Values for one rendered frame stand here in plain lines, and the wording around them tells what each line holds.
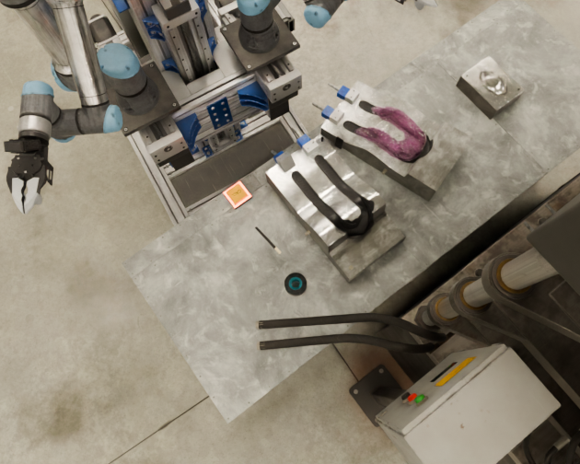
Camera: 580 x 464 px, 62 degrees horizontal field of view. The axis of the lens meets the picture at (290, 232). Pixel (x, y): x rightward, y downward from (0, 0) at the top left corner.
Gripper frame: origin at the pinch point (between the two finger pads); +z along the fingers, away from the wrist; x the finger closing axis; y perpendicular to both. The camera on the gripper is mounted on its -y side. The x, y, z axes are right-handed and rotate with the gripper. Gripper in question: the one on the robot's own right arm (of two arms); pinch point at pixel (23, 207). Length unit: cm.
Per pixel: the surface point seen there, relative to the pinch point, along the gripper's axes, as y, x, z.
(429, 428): -14, -88, 56
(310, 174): 47, -80, -27
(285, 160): 44, -70, -32
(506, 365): -16, -106, 45
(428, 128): 42, -126, -43
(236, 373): 59, -49, 41
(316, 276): 55, -80, 9
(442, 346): 51, -122, 37
